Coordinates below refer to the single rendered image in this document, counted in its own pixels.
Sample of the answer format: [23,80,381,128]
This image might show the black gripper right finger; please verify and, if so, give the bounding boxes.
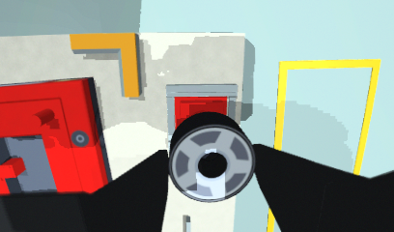
[253,144,394,232]

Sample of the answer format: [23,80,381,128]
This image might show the yellow tape lines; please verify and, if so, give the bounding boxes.
[267,59,380,232]

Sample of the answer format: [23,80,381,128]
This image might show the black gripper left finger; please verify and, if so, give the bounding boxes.
[0,149,169,232]

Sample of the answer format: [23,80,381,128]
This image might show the black rubber tyre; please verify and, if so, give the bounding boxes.
[168,112,256,203]

